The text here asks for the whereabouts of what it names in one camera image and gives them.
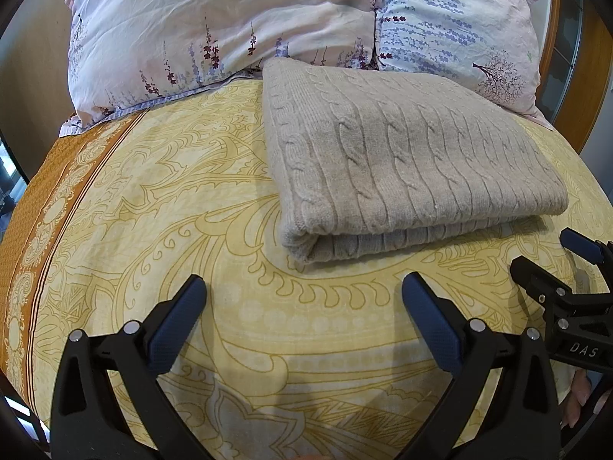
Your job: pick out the wooden headboard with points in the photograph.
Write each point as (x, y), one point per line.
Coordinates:
(594, 81)

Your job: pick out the pale blue floral pillow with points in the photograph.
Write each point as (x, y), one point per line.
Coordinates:
(455, 24)

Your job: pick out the pink floral pillow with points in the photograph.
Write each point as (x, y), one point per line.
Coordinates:
(191, 24)

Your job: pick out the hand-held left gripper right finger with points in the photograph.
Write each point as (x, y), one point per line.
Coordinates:
(431, 321)

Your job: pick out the person's right hand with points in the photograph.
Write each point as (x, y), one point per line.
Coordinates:
(577, 393)

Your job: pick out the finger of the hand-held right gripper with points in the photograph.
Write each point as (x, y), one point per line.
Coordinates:
(541, 282)
(582, 244)

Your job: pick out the yellow patterned bed sheet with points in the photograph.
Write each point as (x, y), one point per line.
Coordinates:
(311, 321)

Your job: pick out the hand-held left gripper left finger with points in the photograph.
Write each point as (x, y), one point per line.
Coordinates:
(175, 326)

